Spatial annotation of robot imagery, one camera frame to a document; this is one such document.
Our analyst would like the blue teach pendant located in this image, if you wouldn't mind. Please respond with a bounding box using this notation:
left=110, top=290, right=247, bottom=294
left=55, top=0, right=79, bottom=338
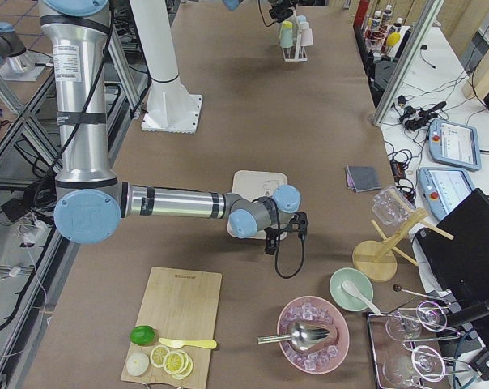
left=428, top=118, right=482, bottom=171
left=417, top=168, right=475, bottom=221

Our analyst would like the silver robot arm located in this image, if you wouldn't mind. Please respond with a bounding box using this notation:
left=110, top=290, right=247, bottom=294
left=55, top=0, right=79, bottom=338
left=39, top=1, right=308, bottom=253

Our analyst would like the pink bowl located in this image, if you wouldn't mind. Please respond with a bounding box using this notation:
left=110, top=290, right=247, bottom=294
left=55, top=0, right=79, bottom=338
left=277, top=296, right=350, bottom=374

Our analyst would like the white ceramic spoon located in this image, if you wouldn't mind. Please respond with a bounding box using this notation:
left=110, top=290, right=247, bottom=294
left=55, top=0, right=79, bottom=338
left=342, top=280, right=381, bottom=315

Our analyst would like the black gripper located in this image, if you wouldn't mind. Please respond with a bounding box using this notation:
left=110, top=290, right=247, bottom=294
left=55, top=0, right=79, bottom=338
left=283, top=211, right=309, bottom=239
left=269, top=0, right=298, bottom=23

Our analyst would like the grey folded cloth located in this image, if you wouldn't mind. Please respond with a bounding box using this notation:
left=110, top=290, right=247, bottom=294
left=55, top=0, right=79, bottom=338
left=345, top=165, right=381, bottom=193

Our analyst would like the aluminium frame post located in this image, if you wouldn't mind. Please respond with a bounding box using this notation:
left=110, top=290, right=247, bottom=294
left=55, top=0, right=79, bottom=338
left=372, top=0, right=444, bottom=127

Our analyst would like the lemon slice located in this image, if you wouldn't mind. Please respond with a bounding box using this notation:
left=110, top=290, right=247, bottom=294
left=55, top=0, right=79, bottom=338
left=149, top=344, right=170, bottom=368
left=163, top=350, right=193, bottom=380

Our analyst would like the wooden cup tree stand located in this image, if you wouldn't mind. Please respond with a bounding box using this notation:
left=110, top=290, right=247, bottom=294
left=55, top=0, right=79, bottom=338
left=352, top=207, right=454, bottom=282

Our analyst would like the white wire cup rack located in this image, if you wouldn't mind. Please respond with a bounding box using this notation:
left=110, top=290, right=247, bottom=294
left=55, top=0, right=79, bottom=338
left=280, top=11, right=310, bottom=62

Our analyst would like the beige plastic tray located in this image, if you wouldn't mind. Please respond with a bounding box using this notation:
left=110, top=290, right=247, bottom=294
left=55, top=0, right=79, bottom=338
left=227, top=170, right=288, bottom=240

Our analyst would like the light green bowl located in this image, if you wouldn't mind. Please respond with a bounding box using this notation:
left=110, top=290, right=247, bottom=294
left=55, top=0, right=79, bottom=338
left=329, top=267, right=374, bottom=312

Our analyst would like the green cup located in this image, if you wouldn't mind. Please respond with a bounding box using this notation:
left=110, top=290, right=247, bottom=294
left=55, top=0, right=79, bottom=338
left=279, top=20, right=293, bottom=49

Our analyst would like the lemon end piece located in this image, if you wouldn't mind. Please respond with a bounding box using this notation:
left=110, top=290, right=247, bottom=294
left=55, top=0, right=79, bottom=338
left=125, top=352, right=150, bottom=377

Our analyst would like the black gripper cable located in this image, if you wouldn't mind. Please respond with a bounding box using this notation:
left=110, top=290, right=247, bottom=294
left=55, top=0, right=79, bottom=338
left=263, top=202, right=306, bottom=280

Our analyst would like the green lime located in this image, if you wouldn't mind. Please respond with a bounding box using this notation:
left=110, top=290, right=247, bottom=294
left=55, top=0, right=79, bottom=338
left=129, top=325, right=155, bottom=346

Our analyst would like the black laptop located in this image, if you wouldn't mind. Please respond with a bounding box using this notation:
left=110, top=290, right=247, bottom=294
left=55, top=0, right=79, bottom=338
left=416, top=188, right=489, bottom=315

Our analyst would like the clear wine glass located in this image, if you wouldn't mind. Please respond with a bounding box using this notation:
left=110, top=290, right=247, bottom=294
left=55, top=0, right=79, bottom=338
left=385, top=301, right=447, bottom=341
left=382, top=345, right=446, bottom=388

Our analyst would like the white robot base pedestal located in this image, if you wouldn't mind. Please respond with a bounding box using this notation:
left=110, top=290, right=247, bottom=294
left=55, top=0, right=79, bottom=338
left=130, top=0, right=202, bottom=134

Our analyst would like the bamboo cutting board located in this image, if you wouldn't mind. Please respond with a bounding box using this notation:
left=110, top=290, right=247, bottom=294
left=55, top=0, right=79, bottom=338
left=121, top=267, right=222, bottom=388

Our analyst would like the yellow plastic knife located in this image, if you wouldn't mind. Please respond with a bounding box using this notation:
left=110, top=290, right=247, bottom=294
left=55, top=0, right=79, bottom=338
left=158, top=337, right=218, bottom=349

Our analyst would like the metal ice scoop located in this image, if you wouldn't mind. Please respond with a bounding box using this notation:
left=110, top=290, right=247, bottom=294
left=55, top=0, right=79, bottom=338
left=257, top=321, right=334, bottom=353

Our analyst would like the pink cup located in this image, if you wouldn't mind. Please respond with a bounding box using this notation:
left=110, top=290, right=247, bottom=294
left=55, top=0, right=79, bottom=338
left=300, top=22, right=313, bottom=47

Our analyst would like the clear glass mug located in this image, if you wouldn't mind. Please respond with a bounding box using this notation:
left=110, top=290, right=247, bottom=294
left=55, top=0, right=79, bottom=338
left=372, top=186, right=415, bottom=226

